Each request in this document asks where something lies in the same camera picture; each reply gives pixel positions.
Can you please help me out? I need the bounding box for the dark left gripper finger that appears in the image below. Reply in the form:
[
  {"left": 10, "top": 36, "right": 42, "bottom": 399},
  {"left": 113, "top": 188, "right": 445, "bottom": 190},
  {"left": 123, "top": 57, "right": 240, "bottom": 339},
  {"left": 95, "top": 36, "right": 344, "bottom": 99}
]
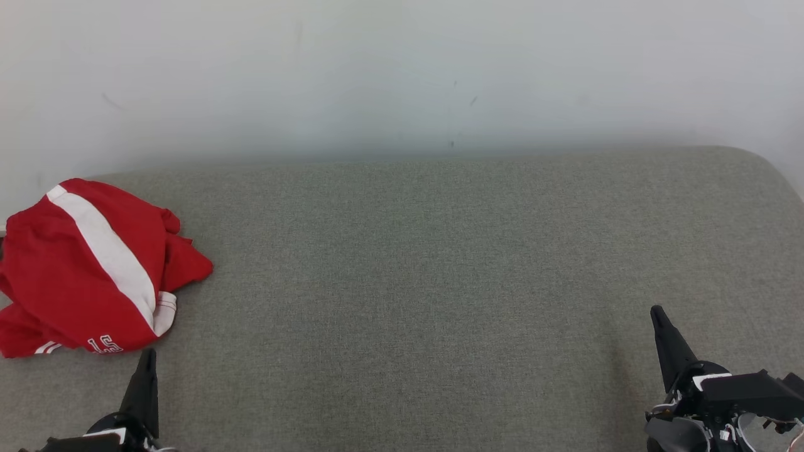
[{"left": 119, "top": 348, "right": 160, "bottom": 438}]

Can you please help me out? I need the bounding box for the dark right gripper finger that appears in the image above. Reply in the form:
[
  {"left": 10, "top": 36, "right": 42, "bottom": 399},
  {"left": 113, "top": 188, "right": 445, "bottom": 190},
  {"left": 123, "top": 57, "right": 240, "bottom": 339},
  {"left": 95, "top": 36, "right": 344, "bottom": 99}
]
[{"left": 650, "top": 305, "right": 699, "bottom": 394}]

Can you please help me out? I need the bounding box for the red shorts white stripe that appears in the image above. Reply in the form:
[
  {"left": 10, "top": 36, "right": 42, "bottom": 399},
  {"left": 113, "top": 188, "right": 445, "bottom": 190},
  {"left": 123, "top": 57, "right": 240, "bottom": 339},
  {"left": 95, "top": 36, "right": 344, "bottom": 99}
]
[{"left": 0, "top": 178, "right": 183, "bottom": 353}]

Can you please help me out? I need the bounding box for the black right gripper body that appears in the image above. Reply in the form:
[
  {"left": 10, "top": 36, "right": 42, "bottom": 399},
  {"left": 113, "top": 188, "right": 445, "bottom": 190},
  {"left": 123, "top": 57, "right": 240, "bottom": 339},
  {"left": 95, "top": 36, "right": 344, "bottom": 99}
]
[{"left": 644, "top": 361, "right": 804, "bottom": 452}]

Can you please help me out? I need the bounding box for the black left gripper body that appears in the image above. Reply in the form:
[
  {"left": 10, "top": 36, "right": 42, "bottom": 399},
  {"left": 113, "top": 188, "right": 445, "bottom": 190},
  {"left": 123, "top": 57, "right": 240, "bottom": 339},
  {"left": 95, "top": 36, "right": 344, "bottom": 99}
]
[{"left": 19, "top": 411, "right": 178, "bottom": 452}]

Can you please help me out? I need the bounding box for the grey fabric sofa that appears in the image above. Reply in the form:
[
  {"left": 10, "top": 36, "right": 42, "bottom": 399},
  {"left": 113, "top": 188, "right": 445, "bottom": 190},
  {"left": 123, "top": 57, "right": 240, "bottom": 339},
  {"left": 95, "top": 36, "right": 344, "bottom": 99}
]
[{"left": 0, "top": 146, "right": 804, "bottom": 452}]

